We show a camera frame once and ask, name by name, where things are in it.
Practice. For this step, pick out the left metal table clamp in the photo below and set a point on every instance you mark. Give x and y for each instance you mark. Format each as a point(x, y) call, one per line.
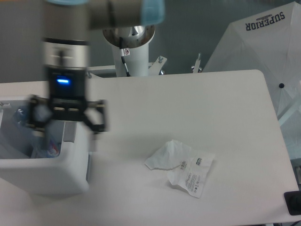
point(89, 75)

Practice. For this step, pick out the clear plastic water bottle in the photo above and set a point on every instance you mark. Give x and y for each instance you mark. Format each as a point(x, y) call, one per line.
point(46, 144)

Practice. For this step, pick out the white umbrella with lettering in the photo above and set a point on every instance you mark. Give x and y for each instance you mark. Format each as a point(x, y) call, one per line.
point(271, 43)

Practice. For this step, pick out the middle metal bracket clamp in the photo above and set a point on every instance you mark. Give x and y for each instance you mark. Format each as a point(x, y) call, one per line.
point(156, 68)

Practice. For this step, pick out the white plastic trash can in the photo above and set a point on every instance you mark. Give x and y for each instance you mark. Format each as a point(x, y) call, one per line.
point(65, 174)

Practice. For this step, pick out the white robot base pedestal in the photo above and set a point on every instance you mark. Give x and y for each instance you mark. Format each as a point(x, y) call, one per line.
point(130, 48)

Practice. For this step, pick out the black device at table edge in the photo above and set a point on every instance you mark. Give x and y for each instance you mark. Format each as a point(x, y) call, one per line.
point(293, 202)

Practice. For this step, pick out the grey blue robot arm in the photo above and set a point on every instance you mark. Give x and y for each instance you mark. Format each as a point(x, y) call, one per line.
point(66, 46)

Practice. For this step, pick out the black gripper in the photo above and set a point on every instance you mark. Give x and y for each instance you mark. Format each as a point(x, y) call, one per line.
point(67, 102)

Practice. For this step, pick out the white plastic wrapper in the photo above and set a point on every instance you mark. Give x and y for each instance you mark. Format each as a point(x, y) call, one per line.
point(186, 167)

